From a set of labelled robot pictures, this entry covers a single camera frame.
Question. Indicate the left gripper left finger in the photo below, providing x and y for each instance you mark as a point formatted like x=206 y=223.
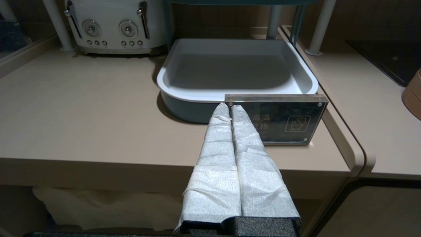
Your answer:
x=217 y=171

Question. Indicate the metal mesh holder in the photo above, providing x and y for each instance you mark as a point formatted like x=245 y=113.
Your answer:
x=11 y=36

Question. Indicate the clear acrylic sign block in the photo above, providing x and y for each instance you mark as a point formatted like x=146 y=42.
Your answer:
x=289 y=121

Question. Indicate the large white rack tray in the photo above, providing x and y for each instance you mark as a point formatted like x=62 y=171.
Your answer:
x=230 y=69

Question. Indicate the bamboo steamer basket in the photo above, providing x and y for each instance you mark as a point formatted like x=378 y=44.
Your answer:
x=413 y=95

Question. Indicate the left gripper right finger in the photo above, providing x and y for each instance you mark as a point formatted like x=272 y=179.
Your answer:
x=260 y=177

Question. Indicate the white metal pole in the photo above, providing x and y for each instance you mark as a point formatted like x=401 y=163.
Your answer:
x=6 y=10
x=61 y=26
x=273 y=21
x=320 y=29

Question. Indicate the white retro toaster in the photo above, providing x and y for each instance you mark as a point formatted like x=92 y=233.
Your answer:
x=115 y=26

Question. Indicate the black induction cooktop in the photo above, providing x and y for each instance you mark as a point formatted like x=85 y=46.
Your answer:
x=391 y=59

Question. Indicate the dark blue rack frame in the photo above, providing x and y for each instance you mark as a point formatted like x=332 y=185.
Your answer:
x=297 y=23

